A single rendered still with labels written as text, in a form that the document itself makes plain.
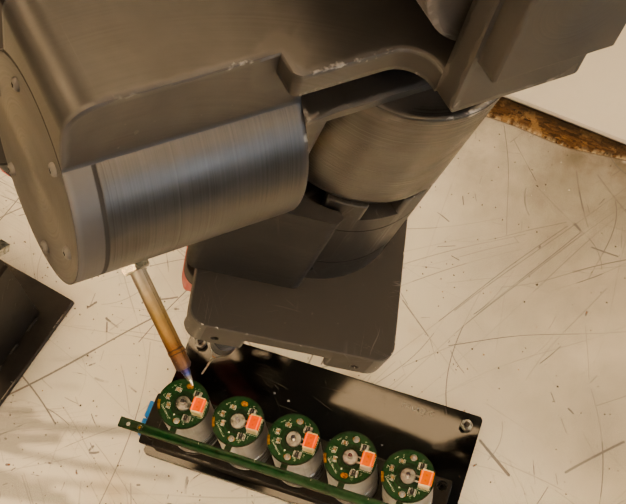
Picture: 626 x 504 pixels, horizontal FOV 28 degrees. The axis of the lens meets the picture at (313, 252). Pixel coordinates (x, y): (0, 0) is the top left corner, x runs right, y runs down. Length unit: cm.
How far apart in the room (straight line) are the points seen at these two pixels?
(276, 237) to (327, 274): 4
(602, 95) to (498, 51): 49
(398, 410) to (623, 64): 25
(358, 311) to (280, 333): 3
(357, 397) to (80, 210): 39
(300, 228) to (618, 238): 38
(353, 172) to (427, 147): 2
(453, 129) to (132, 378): 40
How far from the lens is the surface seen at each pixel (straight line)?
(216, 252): 37
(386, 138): 31
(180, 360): 60
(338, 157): 32
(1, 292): 66
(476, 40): 26
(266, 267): 38
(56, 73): 26
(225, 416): 60
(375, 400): 65
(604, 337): 68
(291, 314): 39
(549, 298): 69
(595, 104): 75
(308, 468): 60
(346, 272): 39
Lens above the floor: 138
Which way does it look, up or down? 65 degrees down
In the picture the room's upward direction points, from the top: 8 degrees counter-clockwise
